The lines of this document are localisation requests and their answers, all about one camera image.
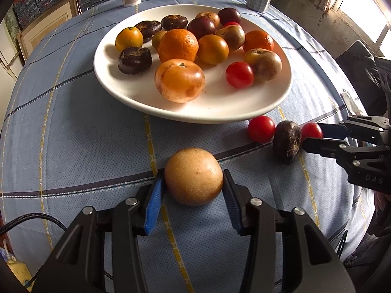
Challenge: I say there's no tan fruit at plate back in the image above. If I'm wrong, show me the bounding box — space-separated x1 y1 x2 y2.
195 11 220 28

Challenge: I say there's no blue checked tablecloth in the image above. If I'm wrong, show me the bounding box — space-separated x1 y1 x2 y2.
1 0 375 292

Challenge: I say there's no large orange persimmon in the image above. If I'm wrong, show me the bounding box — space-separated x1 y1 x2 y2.
154 59 206 103

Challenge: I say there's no yellow orange round fruit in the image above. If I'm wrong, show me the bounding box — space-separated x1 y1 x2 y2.
197 34 229 65

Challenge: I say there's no wooden framed panel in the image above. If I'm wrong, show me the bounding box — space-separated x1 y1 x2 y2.
17 0 81 61

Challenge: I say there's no dark water chestnut front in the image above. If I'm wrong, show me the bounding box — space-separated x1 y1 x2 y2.
135 21 162 43

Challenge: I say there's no dark brown chestnut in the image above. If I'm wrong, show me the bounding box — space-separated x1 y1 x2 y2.
118 47 152 75

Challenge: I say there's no orange mandarin on plate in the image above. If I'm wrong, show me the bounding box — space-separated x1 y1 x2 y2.
243 30 274 52

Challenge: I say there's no small brown longan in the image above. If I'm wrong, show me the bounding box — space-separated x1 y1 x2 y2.
151 31 167 51

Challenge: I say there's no red tomato far right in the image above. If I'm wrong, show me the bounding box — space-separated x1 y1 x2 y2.
302 122 323 141

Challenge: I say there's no red cherry tomato front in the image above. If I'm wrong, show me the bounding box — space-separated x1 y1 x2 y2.
225 62 254 89

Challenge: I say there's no yellow orange with green stem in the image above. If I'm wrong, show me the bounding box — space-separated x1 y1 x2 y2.
115 27 144 52

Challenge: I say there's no dark chestnut on table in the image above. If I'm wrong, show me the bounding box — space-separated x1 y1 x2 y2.
272 120 302 165

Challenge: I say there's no dark water chestnut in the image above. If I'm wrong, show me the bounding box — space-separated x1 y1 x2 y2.
161 14 187 31
135 21 162 43

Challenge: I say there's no dark red plum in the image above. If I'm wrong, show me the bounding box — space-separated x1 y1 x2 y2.
217 7 241 26
187 17 216 40

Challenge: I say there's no large white oval plate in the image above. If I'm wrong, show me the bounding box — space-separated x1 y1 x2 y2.
93 4 292 124

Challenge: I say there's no black cable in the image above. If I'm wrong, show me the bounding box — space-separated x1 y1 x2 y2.
0 213 68 237

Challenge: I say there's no black chair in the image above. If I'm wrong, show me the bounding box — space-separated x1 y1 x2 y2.
335 40 387 116

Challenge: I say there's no tan round pear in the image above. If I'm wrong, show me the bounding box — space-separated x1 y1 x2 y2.
164 147 223 206

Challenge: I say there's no bright orange mandarin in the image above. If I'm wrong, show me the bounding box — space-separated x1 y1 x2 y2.
158 29 199 63

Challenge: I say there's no small red cherry tomato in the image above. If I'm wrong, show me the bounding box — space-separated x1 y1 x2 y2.
223 21 241 28

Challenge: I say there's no red tomato beside pear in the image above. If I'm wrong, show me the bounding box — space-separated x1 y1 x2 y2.
247 116 276 144

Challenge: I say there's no dark water chestnut back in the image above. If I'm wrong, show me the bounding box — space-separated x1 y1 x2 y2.
161 14 187 31

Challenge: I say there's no small tan mottled fruit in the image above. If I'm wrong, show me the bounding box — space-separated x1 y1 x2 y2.
215 24 245 52

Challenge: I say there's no yellow power strip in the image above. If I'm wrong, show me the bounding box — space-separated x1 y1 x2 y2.
6 260 33 286

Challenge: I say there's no brownish mottled apple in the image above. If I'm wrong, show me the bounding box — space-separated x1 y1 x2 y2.
244 48 282 82

